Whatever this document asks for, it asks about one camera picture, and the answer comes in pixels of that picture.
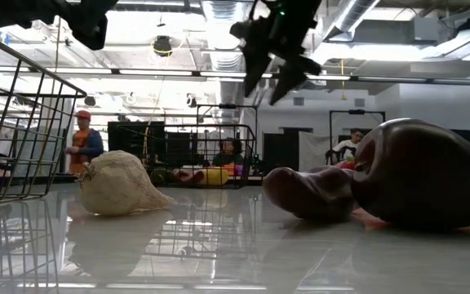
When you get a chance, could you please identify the black background cabinet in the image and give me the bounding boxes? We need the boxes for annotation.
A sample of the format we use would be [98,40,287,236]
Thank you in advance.
[107,121,166,180]

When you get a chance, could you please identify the black wire basket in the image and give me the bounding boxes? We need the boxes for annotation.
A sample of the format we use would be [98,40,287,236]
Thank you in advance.
[114,123,257,189]

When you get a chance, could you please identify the white garlic bulb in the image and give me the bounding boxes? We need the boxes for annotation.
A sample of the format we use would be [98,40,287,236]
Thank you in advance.
[75,149,175,216]

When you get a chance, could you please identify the green cucumber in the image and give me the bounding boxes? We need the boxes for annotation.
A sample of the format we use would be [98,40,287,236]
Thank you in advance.
[149,167,173,187]

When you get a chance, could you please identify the black hanging dome device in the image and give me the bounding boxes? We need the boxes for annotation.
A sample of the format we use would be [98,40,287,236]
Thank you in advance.
[152,35,174,57]

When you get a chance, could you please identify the long ceiling light bar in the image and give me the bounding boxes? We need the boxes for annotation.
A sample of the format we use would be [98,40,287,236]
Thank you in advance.
[0,67,470,87]

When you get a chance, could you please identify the silver wire basket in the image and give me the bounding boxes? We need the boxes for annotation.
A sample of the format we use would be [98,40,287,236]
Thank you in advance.
[0,26,88,205]

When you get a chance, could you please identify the person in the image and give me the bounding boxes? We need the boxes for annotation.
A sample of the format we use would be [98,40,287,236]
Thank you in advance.
[65,109,105,176]
[212,137,245,167]
[325,128,366,164]

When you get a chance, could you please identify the dark purple eggplant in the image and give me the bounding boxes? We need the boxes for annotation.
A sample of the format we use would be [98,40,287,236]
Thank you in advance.
[261,165,357,224]

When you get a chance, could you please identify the yellow corn cob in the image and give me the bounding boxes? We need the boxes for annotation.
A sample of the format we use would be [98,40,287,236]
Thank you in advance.
[197,167,229,187]

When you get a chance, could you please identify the red chili pepper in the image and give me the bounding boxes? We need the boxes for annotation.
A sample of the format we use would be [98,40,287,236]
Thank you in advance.
[171,167,206,185]

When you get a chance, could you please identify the silver ribbed air duct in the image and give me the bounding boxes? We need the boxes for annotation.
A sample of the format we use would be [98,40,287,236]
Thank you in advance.
[308,0,383,74]
[200,0,247,123]

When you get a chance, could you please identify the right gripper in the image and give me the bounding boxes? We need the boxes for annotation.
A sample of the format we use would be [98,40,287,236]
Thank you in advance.
[229,0,322,106]

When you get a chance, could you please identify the dark red round fruit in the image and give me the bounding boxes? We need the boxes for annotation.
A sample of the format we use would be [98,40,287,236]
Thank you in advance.
[349,118,470,232]

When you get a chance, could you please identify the white hanging sheet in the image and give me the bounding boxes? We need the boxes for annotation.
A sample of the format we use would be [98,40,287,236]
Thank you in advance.
[299,132,330,171]

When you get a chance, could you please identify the black background rig frame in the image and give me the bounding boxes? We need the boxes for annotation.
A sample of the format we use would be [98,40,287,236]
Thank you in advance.
[196,103,259,168]
[329,109,387,164]

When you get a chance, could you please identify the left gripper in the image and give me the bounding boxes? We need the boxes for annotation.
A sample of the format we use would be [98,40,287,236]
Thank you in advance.
[0,0,118,51]

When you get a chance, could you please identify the red tomato green stem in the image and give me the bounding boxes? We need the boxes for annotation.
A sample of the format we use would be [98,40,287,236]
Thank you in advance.
[335,159,357,172]

